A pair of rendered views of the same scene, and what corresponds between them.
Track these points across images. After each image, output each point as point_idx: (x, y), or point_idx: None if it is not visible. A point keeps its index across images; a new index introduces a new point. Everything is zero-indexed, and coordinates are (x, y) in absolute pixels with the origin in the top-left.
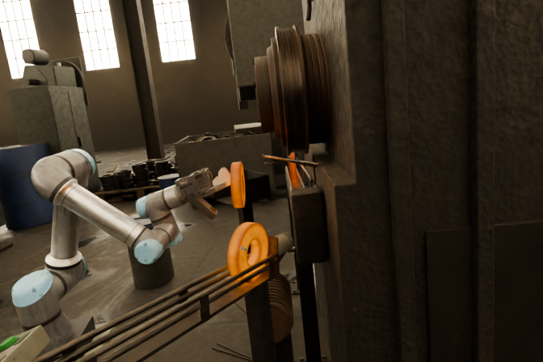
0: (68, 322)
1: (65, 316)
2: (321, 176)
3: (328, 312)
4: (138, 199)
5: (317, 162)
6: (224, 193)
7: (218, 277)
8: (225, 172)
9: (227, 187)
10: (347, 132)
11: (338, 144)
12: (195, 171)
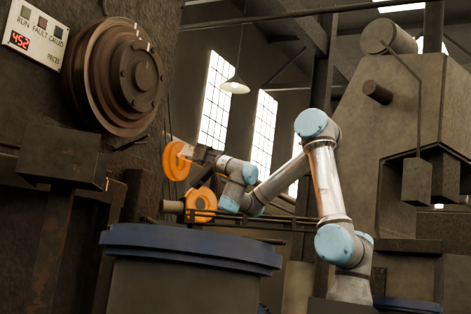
0: (329, 288)
1: (331, 283)
2: (128, 160)
3: (79, 301)
4: (256, 165)
5: (115, 147)
6: (71, 170)
7: (221, 215)
8: (189, 149)
9: (64, 157)
10: (152, 138)
11: (128, 139)
12: (206, 144)
